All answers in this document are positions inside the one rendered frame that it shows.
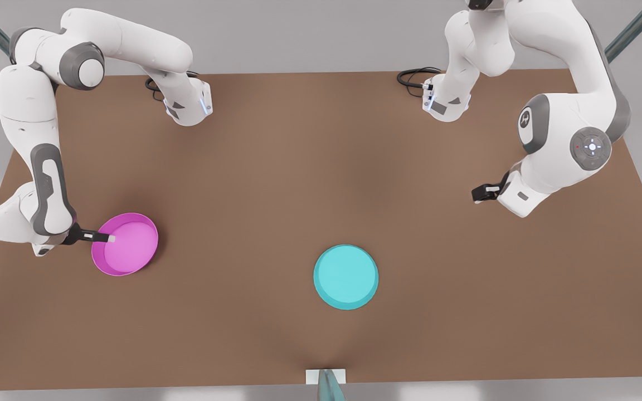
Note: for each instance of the pink plate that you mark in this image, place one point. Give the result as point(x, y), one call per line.
point(129, 250)

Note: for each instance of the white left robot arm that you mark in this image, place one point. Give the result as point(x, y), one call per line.
point(555, 111)

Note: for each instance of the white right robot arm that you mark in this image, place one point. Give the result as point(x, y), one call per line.
point(25, 106)

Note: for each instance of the blue plate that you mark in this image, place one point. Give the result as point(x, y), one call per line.
point(346, 277)

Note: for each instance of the white post foot plate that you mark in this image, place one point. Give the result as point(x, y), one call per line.
point(312, 376)

